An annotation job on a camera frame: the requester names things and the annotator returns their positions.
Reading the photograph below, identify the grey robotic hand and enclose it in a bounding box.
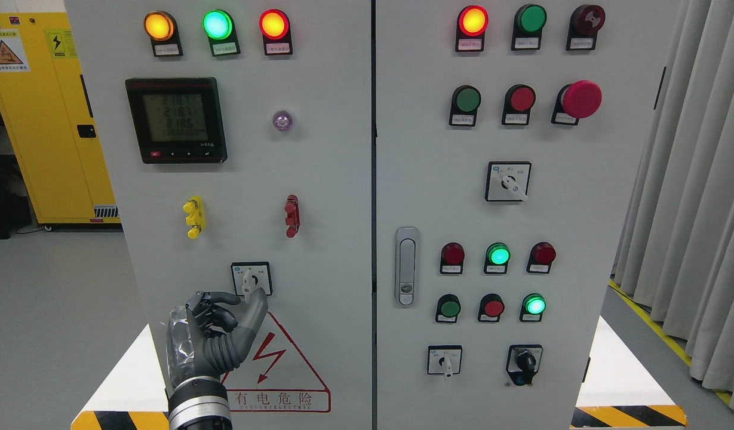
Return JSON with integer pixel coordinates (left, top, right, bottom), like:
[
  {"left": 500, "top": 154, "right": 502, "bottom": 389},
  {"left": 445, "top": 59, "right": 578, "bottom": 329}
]
[{"left": 165, "top": 288, "right": 268, "bottom": 389}]

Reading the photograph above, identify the white rotary light switch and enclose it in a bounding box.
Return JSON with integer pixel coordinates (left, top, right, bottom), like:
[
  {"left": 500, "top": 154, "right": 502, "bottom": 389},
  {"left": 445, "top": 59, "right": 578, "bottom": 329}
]
[{"left": 230, "top": 262, "right": 274, "bottom": 297}]

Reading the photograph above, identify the orange indicator light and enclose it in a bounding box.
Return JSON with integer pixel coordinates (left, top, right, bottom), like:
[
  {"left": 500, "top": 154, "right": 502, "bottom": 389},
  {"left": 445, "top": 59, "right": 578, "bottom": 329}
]
[{"left": 143, "top": 11, "right": 183, "bottom": 57}]

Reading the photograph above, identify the red electric danger sticker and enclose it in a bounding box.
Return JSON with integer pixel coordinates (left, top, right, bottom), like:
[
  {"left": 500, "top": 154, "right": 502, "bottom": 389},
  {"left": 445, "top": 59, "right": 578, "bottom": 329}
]
[{"left": 221, "top": 312, "right": 331, "bottom": 413}]

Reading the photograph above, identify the yellow terminal connector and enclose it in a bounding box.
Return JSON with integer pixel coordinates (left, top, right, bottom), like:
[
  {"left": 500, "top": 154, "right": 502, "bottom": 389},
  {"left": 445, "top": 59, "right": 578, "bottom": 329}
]
[{"left": 183, "top": 195, "right": 205, "bottom": 239}]

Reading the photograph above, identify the red terminal connector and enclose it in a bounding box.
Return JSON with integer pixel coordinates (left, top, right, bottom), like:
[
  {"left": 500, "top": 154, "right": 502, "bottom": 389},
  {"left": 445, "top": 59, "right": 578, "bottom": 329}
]
[{"left": 284, "top": 194, "right": 301, "bottom": 238}]

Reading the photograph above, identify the black digital power meter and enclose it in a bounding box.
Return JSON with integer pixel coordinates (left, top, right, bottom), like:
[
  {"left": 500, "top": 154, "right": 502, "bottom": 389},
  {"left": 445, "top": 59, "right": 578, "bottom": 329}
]
[{"left": 125, "top": 77, "right": 228, "bottom": 164}]

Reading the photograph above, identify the small clear light bulb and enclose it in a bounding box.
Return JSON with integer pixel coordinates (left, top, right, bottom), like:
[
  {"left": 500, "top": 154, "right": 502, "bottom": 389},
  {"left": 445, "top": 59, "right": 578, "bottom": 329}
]
[{"left": 273, "top": 110, "right": 294, "bottom": 133}]

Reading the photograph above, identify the green push button lower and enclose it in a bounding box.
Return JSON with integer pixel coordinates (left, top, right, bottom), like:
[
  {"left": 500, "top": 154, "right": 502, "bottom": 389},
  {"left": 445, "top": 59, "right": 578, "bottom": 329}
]
[{"left": 435, "top": 294, "right": 460, "bottom": 324}]

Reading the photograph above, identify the dark red indicator light left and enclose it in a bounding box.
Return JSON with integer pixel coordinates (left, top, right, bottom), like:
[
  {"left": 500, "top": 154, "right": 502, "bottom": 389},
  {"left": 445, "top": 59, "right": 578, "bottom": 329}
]
[{"left": 440, "top": 242, "right": 465, "bottom": 275}]

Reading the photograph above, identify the dark red indicator light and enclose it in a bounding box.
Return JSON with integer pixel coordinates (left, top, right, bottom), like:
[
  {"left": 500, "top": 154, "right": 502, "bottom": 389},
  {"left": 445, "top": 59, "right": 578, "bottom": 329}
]
[
  {"left": 440, "top": 242, "right": 465, "bottom": 275},
  {"left": 527, "top": 241, "right": 556, "bottom": 274}
]

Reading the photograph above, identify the grey electrical control cabinet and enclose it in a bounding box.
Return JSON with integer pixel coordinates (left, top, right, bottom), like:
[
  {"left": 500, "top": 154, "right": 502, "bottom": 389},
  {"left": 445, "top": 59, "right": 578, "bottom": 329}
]
[{"left": 65, "top": 1, "right": 686, "bottom": 429}]

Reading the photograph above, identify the red push button lower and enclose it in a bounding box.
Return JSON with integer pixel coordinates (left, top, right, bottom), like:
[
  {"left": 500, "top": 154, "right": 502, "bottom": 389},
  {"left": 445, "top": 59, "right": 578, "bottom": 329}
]
[{"left": 478, "top": 293, "right": 505, "bottom": 323}]

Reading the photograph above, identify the red push button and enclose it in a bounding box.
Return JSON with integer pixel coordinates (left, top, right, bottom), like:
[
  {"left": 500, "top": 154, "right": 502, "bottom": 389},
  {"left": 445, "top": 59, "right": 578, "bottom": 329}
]
[
  {"left": 478, "top": 293, "right": 505, "bottom": 323},
  {"left": 501, "top": 84, "right": 536, "bottom": 126}
]

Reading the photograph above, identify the green lit indicator light middle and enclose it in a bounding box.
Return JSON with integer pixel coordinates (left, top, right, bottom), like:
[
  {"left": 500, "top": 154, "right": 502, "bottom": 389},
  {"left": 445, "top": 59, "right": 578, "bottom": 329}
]
[{"left": 483, "top": 242, "right": 511, "bottom": 275}]

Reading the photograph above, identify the green lit indicator light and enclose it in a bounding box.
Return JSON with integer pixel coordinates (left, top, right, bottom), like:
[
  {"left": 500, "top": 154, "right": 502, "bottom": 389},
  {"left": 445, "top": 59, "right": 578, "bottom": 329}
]
[
  {"left": 483, "top": 242, "right": 511, "bottom": 275},
  {"left": 202, "top": 9, "right": 241, "bottom": 57}
]

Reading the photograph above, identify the green lit indicator light left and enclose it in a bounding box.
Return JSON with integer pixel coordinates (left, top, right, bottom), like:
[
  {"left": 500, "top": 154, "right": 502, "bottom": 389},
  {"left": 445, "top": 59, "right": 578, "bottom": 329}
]
[{"left": 202, "top": 9, "right": 241, "bottom": 57}]

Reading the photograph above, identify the red lit indicator light left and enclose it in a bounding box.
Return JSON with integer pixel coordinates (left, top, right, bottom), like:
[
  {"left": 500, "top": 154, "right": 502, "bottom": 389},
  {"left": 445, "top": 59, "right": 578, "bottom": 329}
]
[{"left": 259, "top": 9, "right": 293, "bottom": 56}]

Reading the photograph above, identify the red lit indicator light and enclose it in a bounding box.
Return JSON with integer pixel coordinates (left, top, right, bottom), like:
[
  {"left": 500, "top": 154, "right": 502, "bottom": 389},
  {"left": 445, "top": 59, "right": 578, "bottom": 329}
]
[
  {"left": 454, "top": 5, "right": 489, "bottom": 53},
  {"left": 259, "top": 9, "right": 293, "bottom": 56}
]

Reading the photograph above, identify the yellow safety cabinet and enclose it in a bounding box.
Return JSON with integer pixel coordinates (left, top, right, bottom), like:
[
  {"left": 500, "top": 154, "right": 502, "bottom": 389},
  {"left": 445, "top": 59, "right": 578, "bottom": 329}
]
[{"left": 0, "top": 12, "right": 121, "bottom": 226}]

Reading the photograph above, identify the green lit push button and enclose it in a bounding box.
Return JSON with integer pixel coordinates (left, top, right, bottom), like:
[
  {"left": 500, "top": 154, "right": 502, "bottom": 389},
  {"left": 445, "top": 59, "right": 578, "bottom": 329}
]
[{"left": 519, "top": 292, "right": 546, "bottom": 323}]

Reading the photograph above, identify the dark red indicator light right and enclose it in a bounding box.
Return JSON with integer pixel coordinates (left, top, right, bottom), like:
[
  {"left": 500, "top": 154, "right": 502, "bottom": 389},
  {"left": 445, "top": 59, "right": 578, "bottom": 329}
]
[{"left": 527, "top": 241, "right": 556, "bottom": 274}]

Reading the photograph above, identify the green push button upper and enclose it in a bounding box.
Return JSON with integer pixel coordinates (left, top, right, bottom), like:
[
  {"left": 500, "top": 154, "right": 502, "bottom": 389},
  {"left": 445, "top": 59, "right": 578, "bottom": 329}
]
[{"left": 448, "top": 85, "right": 481, "bottom": 127}]

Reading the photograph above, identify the red push button upper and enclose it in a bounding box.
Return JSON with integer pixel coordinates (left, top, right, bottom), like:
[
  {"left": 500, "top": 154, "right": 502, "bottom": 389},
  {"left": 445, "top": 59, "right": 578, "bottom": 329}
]
[{"left": 501, "top": 84, "right": 536, "bottom": 126}]

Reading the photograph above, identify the red lit indicator light right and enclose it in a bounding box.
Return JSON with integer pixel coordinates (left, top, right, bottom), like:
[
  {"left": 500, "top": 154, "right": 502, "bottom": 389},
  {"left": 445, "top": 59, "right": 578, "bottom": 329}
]
[{"left": 454, "top": 5, "right": 489, "bottom": 53}]

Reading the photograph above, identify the red emergency stop button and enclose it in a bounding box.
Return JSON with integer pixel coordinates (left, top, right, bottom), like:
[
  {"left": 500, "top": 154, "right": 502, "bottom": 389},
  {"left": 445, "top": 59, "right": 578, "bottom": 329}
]
[{"left": 551, "top": 79, "right": 603, "bottom": 126}]

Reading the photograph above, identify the dark green indicator light top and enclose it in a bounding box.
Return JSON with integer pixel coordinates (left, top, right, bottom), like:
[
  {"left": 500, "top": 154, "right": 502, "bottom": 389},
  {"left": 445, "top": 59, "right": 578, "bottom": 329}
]
[{"left": 511, "top": 4, "right": 547, "bottom": 51}]

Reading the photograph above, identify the grey curtain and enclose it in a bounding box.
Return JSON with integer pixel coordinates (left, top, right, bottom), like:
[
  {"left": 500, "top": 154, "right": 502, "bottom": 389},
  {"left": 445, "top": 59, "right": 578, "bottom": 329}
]
[{"left": 613, "top": 1, "right": 734, "bottom": 409}]

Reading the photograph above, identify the dark red buzzer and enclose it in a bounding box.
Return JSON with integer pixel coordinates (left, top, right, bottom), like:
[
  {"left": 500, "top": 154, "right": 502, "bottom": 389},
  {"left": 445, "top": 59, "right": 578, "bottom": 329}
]
[{"left": 566, "top": 4, "right": 606, "bottom": 51}]

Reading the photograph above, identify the silver cabinet door handle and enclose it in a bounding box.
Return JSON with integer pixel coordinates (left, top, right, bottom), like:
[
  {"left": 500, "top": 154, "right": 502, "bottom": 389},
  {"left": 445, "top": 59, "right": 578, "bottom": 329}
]
[{"left": 394, "top": 226, "right": 419, "bottom": 307}]

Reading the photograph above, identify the white rotary selector switch lower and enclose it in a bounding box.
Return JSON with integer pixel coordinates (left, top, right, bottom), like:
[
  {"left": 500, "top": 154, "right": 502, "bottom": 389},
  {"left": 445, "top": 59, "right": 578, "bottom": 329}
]
[{"left": 426, "top": 345, "right": 463, "bottom": 377}]

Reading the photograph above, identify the white rotary selector switch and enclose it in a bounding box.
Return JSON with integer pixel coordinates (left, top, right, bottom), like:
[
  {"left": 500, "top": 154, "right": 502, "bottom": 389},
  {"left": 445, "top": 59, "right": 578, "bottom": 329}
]
[
  {"left": 484, "top": 161, "right": 532, "bottom": 204},
  {"left": 426, "top": 345, "right": 463, "bottom": 377}
]

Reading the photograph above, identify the black knob selector switch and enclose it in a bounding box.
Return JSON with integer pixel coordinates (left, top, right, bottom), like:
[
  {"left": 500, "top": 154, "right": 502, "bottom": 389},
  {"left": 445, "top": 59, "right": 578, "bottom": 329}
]
[{"left": 505, "top": 345, "right": 543, "bottom": 386}]

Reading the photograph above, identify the white rotary selector switch upper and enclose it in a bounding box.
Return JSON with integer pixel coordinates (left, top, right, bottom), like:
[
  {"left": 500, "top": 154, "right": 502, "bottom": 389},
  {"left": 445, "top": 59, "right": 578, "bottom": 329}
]
[{"left": 484, "top": 161, "right": 532, "bottom": 204}]

